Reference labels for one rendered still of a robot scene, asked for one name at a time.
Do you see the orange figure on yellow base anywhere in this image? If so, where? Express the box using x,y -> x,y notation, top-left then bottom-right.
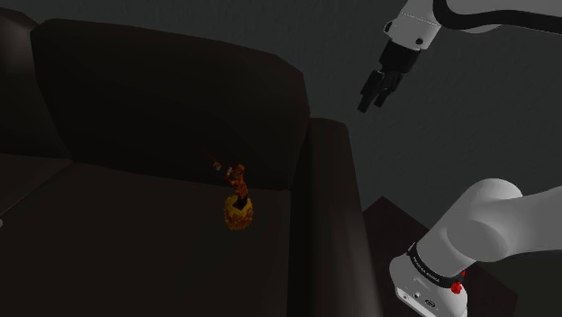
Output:
203,149 -> 254,231

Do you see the dark brown sofa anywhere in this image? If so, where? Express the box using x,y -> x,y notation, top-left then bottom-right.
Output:
0,7 -> 383,317

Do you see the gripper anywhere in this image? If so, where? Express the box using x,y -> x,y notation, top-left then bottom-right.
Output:
357,39 -> 422,113

